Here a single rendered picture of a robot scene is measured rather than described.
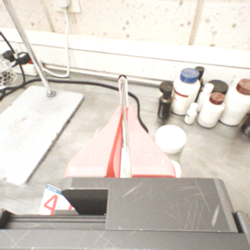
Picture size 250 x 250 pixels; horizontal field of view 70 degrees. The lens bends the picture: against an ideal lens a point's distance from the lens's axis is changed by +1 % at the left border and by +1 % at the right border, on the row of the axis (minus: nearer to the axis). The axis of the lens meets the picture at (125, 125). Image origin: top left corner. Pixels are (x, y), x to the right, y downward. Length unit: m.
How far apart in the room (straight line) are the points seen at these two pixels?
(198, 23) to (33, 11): 0.50
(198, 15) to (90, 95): 0.36
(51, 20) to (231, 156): 0.66
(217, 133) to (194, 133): 0.06
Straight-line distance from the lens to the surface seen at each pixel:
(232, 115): 0.50
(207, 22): 0.56
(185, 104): 0.48
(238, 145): 0.50
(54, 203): 0.38
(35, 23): 0.75
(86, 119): 0.50
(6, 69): 0.44
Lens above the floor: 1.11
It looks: 50 degrees down
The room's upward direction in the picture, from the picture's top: 4 degrees counter-clockwise
